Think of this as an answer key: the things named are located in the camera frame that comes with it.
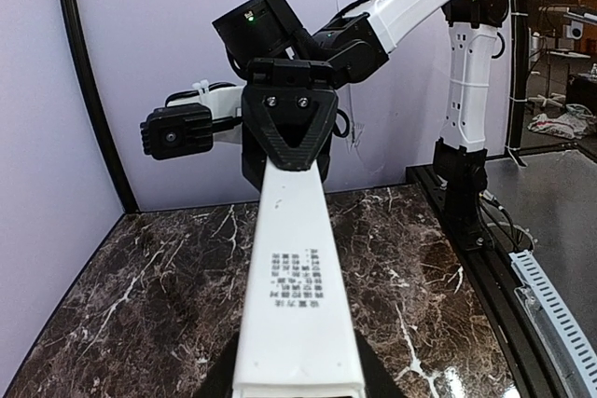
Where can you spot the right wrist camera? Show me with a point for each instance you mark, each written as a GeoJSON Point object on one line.
{"type": "Point", "coordinates": [192, 121]}

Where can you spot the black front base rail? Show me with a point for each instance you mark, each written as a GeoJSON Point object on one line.
{"type": "Point", "coordinates": [486, 266]}

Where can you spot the left black frame post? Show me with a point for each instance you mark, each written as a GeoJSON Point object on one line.
{"type": "Point", "coordinates": [93, 104]}

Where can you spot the black frame post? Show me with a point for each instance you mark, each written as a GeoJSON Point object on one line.
{"type": "Point", "coordinates": [93, 104]}
{"type": "Point", "coordinates": [518, 80]}

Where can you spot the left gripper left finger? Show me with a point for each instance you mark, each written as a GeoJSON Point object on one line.
{"type": "Point", "coordinates": [218, 381]}

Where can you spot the white slotted cable duct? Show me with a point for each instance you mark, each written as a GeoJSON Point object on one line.
{"type": "Point", "coordinates": [567, 347]}

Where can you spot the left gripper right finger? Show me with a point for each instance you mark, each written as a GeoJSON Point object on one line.
{"type": "Point", "coordinates": [378, 381]}

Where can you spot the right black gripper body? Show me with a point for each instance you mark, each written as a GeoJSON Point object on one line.
{"type": "Point", "coordinates": [286, 73]}

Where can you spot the right black frame post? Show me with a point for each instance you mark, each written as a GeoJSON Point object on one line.
{"type": "Point", "coordinates": [518, 80]}

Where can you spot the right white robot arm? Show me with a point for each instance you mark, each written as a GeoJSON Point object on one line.
{"type": "Point", "coordinates": [359, 40]}

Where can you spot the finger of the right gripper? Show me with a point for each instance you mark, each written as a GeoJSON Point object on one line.
{"type": "Point", "coordinates": [291, 127]}

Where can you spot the white remote control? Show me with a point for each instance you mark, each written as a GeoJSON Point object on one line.
{"type": "Point", "coordinates": [297, 337]}

